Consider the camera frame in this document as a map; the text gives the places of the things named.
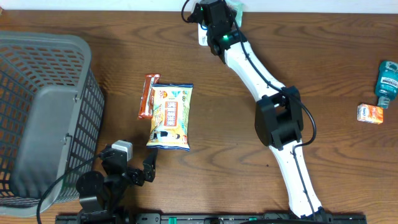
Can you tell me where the light green snack pouch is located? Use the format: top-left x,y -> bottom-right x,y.
226,0 -> 244,27

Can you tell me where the red snack bar wrapper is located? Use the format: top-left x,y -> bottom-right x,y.
138,73 -> 160,119

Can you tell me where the large yellow snack bag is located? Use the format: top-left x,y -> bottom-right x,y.
146,83 -> 193,151

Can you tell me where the small orange tissue pack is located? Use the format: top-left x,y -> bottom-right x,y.
357,103 -> 384,124

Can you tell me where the teal mouthwash bottle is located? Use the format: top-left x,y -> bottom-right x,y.
375,60 -> 397,109

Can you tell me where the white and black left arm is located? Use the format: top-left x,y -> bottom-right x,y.
76,146 -> 158,223

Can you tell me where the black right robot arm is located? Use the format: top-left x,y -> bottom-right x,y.
184,0 -> 333,223

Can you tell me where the grey plastic basket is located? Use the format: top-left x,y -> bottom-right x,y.
1,31 -> 104,217

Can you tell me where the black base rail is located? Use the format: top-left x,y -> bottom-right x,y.
55,212 -> 368,224

